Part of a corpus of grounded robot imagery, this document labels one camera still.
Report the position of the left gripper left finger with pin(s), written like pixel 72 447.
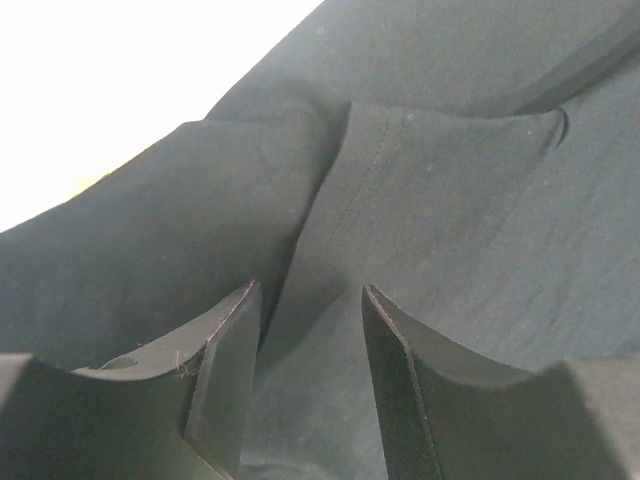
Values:
pixel 174 408

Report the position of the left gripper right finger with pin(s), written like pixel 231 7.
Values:
pixel 447 412

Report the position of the black t shirt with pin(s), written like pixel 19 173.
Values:
pixel 475 161

